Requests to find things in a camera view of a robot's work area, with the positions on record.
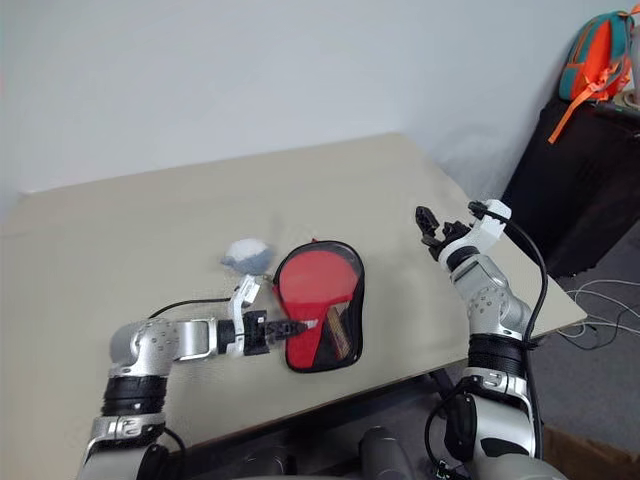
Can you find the teal and orange backpack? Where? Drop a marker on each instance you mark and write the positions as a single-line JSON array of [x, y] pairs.
[[595, 55]]

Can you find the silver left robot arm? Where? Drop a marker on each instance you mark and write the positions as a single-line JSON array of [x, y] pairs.
[[150, 345]]

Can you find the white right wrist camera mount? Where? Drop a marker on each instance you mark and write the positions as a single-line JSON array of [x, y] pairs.
[[487, 227]]

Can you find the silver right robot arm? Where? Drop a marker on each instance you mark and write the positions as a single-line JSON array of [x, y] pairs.
[[492, 300]]

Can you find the black table leg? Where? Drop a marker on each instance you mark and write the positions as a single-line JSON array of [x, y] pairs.
[[444, 384]]

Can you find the red table tennis paddle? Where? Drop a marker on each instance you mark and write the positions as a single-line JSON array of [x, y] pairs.
[[315, 277]]

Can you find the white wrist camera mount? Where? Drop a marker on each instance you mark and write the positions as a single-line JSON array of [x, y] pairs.
[[487, 227], [244, 295]]

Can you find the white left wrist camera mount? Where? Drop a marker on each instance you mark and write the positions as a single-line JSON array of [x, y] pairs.
[[244, 295]]

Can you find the dark rounded shape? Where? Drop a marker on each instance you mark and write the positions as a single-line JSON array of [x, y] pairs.
[[267, 462], [385, 452]]

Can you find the brown cardboard box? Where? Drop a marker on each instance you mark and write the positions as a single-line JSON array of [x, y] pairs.
[[590, 457]]

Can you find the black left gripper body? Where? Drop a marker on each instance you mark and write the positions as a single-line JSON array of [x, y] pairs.
[[256, 334]]

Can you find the red black mesh paddle case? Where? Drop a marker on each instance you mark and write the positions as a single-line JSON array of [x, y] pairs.
[[305, 356]]

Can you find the black cabinet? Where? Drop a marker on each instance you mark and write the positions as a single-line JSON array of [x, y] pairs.
[[575, 200]]

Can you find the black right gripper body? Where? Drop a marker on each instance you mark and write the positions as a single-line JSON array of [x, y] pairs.
[[446, 241]]

